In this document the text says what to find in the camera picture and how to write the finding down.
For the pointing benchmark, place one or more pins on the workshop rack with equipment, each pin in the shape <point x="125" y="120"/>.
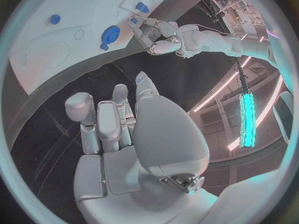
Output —
<point x="230" y="1"/>

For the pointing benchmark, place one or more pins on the blue plug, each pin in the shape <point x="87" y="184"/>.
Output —
<point x="142" y="7"/>

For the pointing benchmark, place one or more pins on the small blue gear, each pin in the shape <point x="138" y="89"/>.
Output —
<point x="104" y="46"/>

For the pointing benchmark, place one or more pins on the black lamp pole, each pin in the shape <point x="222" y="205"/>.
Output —
<point x="241" y="74"/>

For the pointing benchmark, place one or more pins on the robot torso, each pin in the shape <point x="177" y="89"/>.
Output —
<point x="279" y="48"/>

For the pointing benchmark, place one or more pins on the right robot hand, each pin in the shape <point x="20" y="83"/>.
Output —
<point x="163" y="134"/>

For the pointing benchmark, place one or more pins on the blue round peg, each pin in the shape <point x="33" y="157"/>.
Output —
<point x="55" y="19"/>

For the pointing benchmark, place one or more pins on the glowing light bar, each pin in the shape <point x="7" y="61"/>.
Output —
<point x="248" y="119"/>

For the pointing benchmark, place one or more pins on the white task board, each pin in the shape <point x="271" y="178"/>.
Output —
<point x="88" y="9"/>

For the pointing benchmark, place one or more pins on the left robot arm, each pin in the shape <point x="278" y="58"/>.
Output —
<point x="217" y="42"/>

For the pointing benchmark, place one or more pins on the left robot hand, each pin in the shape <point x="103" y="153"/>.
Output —
<point x="163" y="47"/>

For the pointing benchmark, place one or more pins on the small blue peg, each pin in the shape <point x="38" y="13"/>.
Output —
<point x="133" y="20"/>

